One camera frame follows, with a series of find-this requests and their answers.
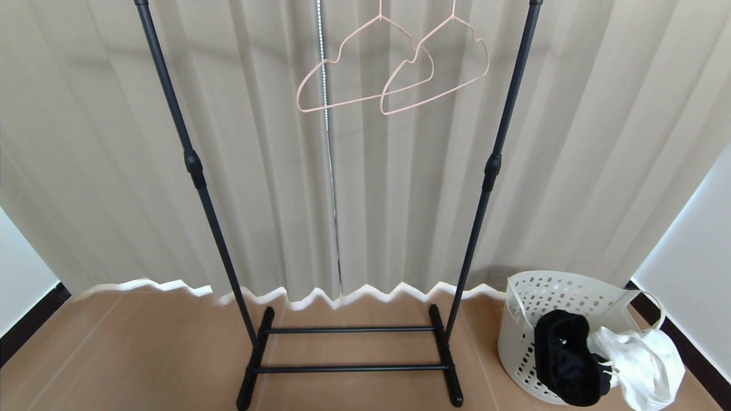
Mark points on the black shorts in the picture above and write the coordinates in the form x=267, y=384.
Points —
x=565, y=359

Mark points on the beige curtain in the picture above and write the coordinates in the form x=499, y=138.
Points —
x=400, y=200

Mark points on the white laundry basket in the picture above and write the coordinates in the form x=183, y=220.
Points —
x=525, y=342

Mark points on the black clothes rack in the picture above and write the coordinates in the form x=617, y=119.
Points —
x=194, y=165

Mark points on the pink clothes hanger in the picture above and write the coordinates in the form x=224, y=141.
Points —
x=380, y=7
x=453, y=5

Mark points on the white garment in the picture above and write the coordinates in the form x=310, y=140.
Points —
x=645, y=365

